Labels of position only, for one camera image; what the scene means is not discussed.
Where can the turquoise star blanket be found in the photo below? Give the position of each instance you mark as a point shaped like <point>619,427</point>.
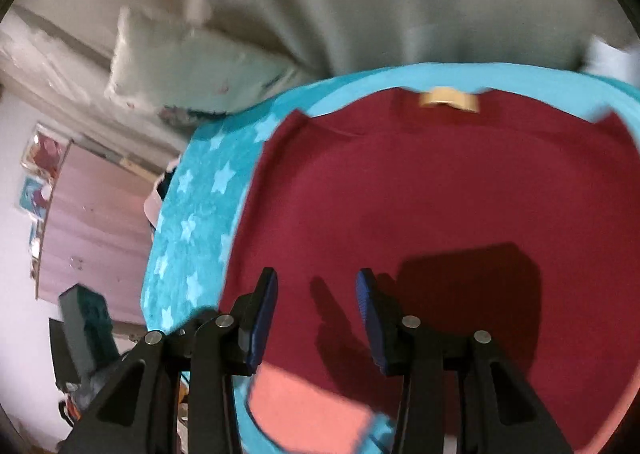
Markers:
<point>195,234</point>

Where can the green box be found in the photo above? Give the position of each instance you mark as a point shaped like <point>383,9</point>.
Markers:
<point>82,324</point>

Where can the blue wall poster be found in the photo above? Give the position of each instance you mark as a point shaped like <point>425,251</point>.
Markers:
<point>34,196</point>

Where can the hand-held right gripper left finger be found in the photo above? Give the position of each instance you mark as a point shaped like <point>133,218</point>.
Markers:
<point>262,324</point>

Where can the cream floral pillow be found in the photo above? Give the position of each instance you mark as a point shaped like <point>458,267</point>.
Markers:
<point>175,68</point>

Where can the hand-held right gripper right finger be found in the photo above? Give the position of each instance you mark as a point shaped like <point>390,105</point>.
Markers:
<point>372,329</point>

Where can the red wall poster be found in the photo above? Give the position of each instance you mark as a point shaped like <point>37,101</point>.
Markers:
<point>44,153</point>

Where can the dark red shirt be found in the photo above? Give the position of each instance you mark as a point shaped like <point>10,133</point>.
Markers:
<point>425,194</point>

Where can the black screen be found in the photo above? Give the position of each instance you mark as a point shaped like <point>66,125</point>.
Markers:
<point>60,354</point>

